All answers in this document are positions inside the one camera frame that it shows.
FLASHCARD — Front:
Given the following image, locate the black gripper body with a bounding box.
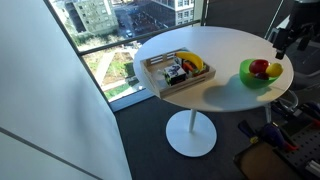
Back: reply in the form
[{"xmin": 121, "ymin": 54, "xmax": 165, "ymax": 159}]
[{"xmin": 289, "ymin": 1, "xmax": 320, "ymax": 33}]

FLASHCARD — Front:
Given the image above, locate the yellow plastic lemon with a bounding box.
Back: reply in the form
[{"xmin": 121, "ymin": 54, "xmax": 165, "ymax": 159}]
[{"xmin": 265, "ymin": 62, "xmax": 284, "ymax": 78}]

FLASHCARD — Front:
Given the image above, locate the green plastic bowl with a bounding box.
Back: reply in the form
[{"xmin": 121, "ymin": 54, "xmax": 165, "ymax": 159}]
[{"xmin": 239, "ymin": 58, "xmax": 282, "ymax": 90}]

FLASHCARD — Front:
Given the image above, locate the red plastic apple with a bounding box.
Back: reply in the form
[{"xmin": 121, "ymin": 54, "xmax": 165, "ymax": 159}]
[{"xmin": 249, "ymin": 59, "xmax": 270, "ymax": 75}]

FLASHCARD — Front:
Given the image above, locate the dark purple plastic plum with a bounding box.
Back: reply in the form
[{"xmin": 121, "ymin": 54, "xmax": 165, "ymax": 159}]
[{"xmin": 254, "ymin": 72, "xmax": 270, "ymax": 81}]

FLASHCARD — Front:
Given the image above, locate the large black panel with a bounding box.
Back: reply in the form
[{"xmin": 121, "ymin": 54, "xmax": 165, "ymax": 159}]
[{"xmin": 204, "ymin": 0, "xmax": 295, "ymax": 38}]

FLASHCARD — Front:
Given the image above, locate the yellow plastic banana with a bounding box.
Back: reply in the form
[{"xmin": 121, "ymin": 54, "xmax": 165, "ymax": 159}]
[{"xmin": 175, "ymin": 50, "xmax": 205, "ymax": 72}]

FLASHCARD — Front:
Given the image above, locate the red toy food item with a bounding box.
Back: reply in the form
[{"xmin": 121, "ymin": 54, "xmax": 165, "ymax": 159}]
[{"xmin": 182, "ymin": 60, "xmax": 198, "ymax": 75}]

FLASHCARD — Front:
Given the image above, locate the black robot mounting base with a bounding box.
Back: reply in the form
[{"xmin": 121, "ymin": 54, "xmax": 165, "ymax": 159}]
[{"xmin": 273, "ymin": 113, "xmax": 320, "ymax": 180}]

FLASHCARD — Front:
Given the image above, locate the white printed cube box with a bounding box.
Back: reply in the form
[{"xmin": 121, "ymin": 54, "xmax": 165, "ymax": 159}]
[{"xmin": 163, "ymin": 64, "xmax": 188, "ymax": 87}]

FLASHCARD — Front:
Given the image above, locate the brown board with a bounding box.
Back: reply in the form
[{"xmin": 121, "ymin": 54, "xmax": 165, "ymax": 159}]
[{"xmin": 233, "ymin": 141, "xmax": 303, "ymax": 180}]

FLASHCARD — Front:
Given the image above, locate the wooden slatted tray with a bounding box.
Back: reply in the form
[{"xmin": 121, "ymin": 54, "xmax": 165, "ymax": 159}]
[{"xmin": 139, "ymin": 47, "xmax": 217, "ymax": 99}]

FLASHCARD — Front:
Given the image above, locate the black window railing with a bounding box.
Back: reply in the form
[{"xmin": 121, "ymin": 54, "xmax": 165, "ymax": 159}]
[{"xmin": 76, "ymin": 19, "xmax": 202, "ymax": 56}]

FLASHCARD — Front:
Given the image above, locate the white metal stand frame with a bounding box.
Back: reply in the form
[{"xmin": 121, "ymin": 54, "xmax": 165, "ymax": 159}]
[{"xmin": 264, "ymin": 89, "xmax": 300, "ymax": 124}]

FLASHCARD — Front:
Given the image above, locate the dark window frame post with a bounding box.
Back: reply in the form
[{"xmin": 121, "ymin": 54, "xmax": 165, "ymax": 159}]
[{"xmin": 199, "ymin": 0, "xmax": 210, "ymax": 26}]

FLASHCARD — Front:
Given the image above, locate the blue handled clamp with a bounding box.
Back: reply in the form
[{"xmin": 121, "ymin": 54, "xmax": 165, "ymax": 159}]
[{"xmin": 237, "ymin": 119, "xmax": 298, "ymax": 153}]

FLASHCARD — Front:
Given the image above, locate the white table pedestal base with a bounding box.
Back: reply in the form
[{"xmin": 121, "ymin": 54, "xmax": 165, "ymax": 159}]
[{"xmin": 165, "ymin": 109, "xmax": 218, "ymax": 158}]

